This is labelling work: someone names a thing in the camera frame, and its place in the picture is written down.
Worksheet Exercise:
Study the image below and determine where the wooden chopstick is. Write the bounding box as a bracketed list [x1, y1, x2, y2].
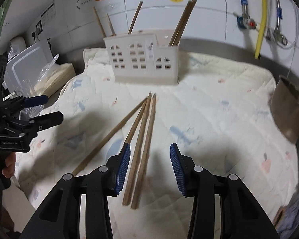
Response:
[128, 1, 143, 35]
[93, 7, 107, 38]
[131, 93, 156, 209]
[72, 97, 147, 177]
[125, 92, 152, 144]
[172, 0, 198, 47]
[122, 92, 152, 206]
[168, 0, 194, 47]
[106, 13, 116, 36]

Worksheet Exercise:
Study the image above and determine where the left hand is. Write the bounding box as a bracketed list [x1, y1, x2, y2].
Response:
[1, 152, 16, 179]

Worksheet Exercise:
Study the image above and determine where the white plastic storage box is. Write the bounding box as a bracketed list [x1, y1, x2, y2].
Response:
[2, 39, 53, 96]

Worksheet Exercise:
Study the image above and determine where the beige box in plastic bag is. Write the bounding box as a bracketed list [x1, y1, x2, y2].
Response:
[32, 54, 75, 97]

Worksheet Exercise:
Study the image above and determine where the white appliance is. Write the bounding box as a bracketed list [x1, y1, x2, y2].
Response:
[10, 37, 27, 56]

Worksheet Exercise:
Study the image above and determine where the white quilted patterned mat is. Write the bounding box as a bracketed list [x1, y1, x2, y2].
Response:
[15, 49, 299, 238]

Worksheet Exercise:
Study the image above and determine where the beige plastic utensil holder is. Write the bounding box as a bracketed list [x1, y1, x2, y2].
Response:
[104, 30, 179, 85]

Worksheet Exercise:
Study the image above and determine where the stainless steel pot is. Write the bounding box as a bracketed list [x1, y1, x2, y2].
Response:
[270, 75, 299, 144]

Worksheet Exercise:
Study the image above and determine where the metal angle valve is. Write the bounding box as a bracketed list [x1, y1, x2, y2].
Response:
[269, 29, 288, 46]

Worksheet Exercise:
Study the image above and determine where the white wall socket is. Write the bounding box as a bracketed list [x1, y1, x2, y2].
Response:
[32, 21, 43, 37]

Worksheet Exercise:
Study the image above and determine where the red handled water valve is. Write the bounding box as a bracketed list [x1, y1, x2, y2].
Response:
[233, 12, 259, 31]

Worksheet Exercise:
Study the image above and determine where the braided metal hose right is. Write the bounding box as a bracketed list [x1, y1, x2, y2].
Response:
[272, 0, 284, 33]

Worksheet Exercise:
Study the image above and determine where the yellow gas hose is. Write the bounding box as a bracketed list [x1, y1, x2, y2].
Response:
[254, 0, 269, 60]

